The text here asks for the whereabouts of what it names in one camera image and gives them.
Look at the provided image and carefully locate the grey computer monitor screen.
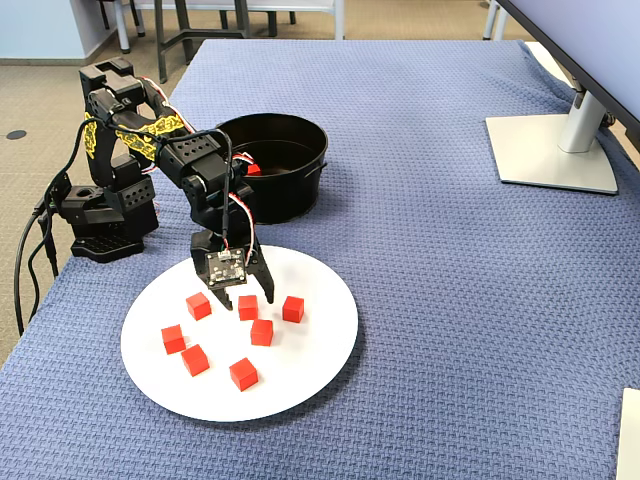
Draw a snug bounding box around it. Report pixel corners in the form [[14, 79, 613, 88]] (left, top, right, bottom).
[[492, 0, 640, 132]]

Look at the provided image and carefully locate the white flat board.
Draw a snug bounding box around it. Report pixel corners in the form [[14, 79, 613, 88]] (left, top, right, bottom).
[[615, 387, 640, 480]]

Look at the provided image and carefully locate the white red servo wire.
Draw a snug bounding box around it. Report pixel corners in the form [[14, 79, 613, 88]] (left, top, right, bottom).
[[227, 192, 259, 261]]

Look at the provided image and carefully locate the black wrist camera board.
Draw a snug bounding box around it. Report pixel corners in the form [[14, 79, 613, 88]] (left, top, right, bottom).
[[203, 246, 250, 292]]

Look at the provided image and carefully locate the black metal bucket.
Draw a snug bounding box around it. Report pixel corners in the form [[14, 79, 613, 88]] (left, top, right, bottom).
[[215, 113, 330, 225]]

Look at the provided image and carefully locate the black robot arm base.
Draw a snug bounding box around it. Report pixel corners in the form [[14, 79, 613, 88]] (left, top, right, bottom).
[[48, 172, 149, 265]]

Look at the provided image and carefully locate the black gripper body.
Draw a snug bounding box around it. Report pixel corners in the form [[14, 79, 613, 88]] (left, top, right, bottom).
[[189, 222, 264, 281]]

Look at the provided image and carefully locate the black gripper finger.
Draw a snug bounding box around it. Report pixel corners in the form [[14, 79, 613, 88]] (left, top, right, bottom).
[[247, 243, 276, 305], [209, 284, 237, 312]]

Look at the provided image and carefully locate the thick black power cable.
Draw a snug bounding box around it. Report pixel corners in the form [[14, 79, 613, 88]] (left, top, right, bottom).
[[12, 207, 49, 337]]

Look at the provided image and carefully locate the silver monitor stand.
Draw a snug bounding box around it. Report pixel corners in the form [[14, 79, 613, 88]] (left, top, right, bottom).
[[484, 79, 620, 196]]

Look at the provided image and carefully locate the black camera cable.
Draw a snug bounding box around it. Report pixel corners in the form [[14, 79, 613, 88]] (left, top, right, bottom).
[[43, 117, 236, 251]]

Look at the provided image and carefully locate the white metal desk leg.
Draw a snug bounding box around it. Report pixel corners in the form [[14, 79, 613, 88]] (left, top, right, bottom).
[[481, 0, 509, 43]]

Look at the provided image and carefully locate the thin black usb cable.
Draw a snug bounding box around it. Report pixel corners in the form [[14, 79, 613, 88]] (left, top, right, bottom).
[[27, 212, 61, 324]]

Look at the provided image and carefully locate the blue woven table cloth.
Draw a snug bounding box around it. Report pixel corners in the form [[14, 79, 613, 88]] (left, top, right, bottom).
[[0, 38, 640, 480]]

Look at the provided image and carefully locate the white round plate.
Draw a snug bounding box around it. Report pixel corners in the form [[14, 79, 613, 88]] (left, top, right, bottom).
[[120, 244, 360, 423]]

